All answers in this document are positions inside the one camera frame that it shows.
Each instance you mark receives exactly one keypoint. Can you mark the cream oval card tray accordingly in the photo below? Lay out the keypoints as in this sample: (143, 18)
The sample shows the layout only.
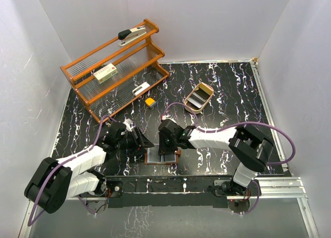
(204, 87)

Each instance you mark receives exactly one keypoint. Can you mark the black white stapler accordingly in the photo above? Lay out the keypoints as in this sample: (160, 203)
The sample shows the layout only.
(129, 35)

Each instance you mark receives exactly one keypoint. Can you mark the aluminium frame rail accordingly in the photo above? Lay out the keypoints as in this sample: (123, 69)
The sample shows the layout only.
(284, 187)

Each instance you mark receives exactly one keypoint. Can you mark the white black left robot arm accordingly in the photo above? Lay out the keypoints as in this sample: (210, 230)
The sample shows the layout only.
(57, 180)

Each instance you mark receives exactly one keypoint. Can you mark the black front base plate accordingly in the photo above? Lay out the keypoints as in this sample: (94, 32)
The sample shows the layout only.
(132, 191)

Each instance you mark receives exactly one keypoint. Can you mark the orange wooden shelf rack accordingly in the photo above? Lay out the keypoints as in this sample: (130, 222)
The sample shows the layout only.
(137, 62)

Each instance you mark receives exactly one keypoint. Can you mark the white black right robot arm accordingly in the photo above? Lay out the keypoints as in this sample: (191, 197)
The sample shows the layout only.
(252, 147)

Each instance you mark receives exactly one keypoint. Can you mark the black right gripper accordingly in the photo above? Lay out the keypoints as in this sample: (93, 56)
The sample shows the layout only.
(163, 148)

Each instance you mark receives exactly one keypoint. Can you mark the brown leather card holder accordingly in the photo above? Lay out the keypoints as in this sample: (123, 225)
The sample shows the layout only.
(153, 158)

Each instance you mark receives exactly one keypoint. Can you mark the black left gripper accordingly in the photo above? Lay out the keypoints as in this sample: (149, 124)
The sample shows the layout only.
(143, 140)

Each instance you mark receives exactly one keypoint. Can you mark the yellow grey eraser block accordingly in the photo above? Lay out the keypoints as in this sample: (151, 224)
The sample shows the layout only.
(150, 102)

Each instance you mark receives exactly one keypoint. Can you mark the white staples box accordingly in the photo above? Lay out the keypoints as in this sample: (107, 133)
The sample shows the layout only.
(105, 73)

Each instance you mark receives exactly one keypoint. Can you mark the small white black device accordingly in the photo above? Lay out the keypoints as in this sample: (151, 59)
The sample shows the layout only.
(139, 89)

